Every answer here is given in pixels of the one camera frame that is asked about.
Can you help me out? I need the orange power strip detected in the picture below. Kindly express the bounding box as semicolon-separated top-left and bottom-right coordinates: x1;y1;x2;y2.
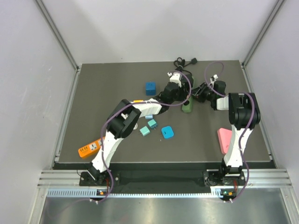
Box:
78;138;101;159

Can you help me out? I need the teal plug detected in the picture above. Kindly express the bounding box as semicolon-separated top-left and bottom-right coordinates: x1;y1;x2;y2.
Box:
148;119;157;129
139;126;150;137

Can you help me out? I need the black coiled power cord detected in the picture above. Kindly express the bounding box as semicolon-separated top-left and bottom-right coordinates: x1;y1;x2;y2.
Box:
173;57;199;72

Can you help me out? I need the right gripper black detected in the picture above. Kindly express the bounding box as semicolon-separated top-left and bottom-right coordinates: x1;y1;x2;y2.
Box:
188;83;215;103

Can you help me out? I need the white slotted cable duct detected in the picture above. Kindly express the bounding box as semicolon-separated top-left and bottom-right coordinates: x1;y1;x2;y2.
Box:
47;189;224;198

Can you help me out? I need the blue cube socket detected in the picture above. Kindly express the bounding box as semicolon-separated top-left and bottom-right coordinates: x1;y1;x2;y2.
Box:
145;82;157;96

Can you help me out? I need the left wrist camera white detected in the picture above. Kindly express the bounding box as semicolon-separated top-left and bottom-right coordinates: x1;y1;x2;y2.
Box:
167;72;182;87

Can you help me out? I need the pink triangular socket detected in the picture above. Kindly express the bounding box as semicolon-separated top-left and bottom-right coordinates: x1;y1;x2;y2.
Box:
217;128;232;154

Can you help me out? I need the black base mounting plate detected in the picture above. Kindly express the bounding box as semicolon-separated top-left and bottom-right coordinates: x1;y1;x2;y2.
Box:
79;170;245;187

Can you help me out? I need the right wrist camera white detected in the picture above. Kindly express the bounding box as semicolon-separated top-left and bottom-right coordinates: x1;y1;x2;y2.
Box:
210;74;219;85

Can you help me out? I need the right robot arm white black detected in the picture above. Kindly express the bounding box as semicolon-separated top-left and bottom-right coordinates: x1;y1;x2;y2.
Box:
192;81;261;186

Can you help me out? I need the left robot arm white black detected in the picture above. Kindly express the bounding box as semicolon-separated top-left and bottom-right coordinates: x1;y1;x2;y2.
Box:
78;77;193;185

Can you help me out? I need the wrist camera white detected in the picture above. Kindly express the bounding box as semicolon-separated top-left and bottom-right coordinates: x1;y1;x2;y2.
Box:
210;74;219;85
167;72;182;87

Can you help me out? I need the green power strip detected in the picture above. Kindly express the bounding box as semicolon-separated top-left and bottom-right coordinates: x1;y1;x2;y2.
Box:
181;73;195;114

